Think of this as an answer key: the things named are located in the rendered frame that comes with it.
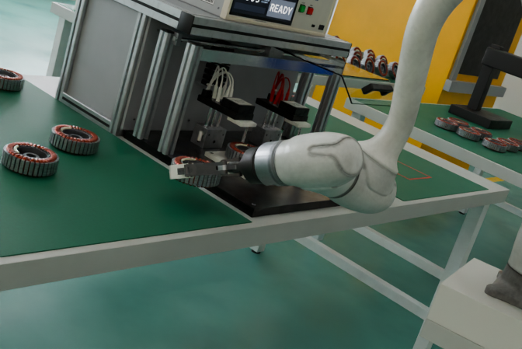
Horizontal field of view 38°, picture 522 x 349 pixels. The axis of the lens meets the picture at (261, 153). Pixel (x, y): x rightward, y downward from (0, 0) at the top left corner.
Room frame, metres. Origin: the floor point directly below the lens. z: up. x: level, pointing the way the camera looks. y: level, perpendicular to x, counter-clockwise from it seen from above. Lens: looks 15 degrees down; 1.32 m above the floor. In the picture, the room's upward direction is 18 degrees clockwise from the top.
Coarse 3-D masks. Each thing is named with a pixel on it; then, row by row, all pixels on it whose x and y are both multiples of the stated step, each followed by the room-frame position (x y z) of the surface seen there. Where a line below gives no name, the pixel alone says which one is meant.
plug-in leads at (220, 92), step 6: (216, 72) 1.94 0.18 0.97; (222, 72) 1.92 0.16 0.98; (228, 72) 1.96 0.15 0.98; (216, 78) 1.96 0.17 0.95; (222, 78) 1.92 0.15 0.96; (210, 84) 1.95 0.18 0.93; (216, 84) 1.94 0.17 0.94; (204, 90) 1.95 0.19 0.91; (210, 90) 1.96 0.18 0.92; (216, 90) 1.94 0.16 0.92; (222, 90) 1.96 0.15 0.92; (228, 90) 1.94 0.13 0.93; (210, 96) 1.96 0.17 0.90; (222, 96) 1.96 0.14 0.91; (228, 96) 1.95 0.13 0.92; (216, 102) 1.92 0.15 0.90
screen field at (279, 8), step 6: (276, 0) 2.01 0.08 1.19; (282, 0) 2.03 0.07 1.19; (270, 6) 2.00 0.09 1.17; (276, 6) 2.02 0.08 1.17; (282, 6) 2.04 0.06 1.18; (288, 6) 2.06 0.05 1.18; (270, 12) 2.01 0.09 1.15; (276, 12) 2.02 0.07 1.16; (282, 12) 2.04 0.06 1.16; (288, 12) 2.07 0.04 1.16; (282, 18) 2.05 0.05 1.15; (288, 18) 2.07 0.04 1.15
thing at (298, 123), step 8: (264, 104) 2.12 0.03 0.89; (280, 104) 2.09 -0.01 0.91; (288, 104) 2.08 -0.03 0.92; (296, 104) 2.11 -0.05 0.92; (272, 112) 2.14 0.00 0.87; (280, 112) 2.09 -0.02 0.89; (288, 112) 2.07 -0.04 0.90; (296, 112) 2.06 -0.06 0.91; (304, 112) 2.10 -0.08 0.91; (264, 120) 2.12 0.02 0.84; (288, 120) 2.07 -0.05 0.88; (296, 120) 2.07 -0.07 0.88; (304, 120) 2.10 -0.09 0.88
